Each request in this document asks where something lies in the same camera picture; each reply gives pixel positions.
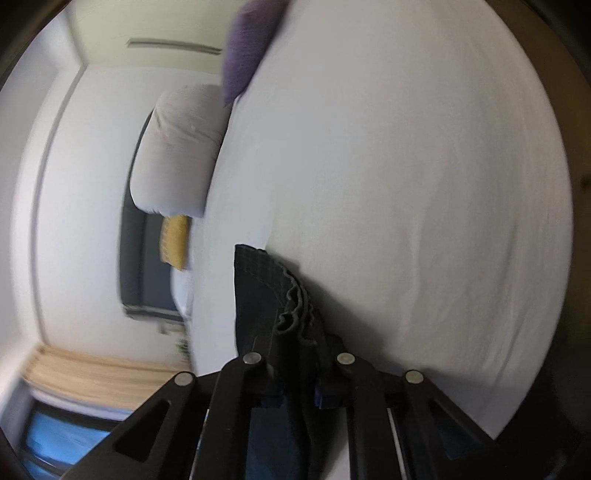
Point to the window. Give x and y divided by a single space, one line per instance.
60 434

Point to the bed with white sheet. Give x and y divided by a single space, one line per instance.
392 184

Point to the purple pillow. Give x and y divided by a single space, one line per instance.
244 46

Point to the white pillow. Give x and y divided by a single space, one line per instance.
181 290

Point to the grey upholstered headboard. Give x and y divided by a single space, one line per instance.
138 267

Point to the yellow patterned pillow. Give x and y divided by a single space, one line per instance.
175 240

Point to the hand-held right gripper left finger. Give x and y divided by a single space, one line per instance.
270 378

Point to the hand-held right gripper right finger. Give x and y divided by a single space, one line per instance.
330 378

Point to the beige curtain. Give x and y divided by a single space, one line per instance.
92 374

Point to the rolled white duvet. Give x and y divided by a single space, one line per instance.
175 152

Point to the black denim pants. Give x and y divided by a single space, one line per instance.
258 295

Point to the white wardrobe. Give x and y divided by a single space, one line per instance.
138 23

